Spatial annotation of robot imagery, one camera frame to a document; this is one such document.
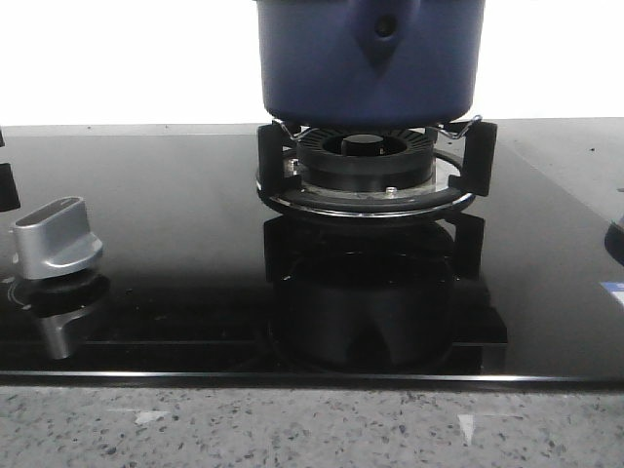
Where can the dark blue cooking pot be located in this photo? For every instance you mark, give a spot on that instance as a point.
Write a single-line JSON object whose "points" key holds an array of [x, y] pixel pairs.
{"points": [[369, 64]]}

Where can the right black pot support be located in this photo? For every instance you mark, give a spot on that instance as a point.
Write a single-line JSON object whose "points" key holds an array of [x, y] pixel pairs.
{"points": [[463, 160]]}

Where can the right black gas burner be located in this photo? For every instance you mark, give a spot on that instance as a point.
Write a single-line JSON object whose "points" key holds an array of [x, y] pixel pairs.
{"points": [[340, 166]]}

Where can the black glass gas cooktop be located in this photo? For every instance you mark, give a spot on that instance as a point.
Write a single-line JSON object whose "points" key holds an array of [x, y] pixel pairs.
{"points": [[202, 284]]}

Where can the silver stove control knob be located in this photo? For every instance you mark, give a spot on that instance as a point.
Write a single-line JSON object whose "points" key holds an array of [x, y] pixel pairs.
{"points": [[55, 240]]}

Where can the blue label sticker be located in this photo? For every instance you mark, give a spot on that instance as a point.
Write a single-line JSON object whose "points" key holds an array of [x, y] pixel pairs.
{"points": [[615, 289]]}

